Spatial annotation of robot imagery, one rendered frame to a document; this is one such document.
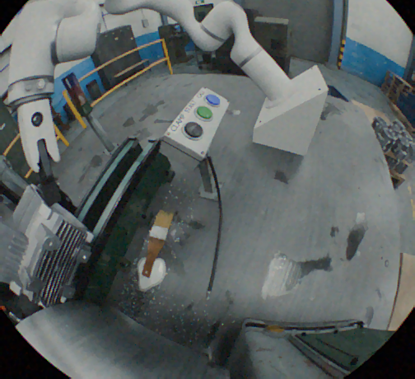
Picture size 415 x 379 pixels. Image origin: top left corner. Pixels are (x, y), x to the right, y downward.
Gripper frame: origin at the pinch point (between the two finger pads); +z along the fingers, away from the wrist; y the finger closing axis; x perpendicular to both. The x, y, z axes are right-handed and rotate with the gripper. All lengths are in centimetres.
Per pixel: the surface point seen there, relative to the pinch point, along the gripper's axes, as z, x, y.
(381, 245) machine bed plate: 17, -28, -80
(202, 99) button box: -12.9, -24.9, -18.1
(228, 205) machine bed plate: 14.8, -32.0, -24.5
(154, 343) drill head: 9.1, 5.7, -25.5
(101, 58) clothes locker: -166, -288, 419
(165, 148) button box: -5.0, -15.4, -16.2
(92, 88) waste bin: -74, -267, 433
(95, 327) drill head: 5.9, 8.2, -20.2
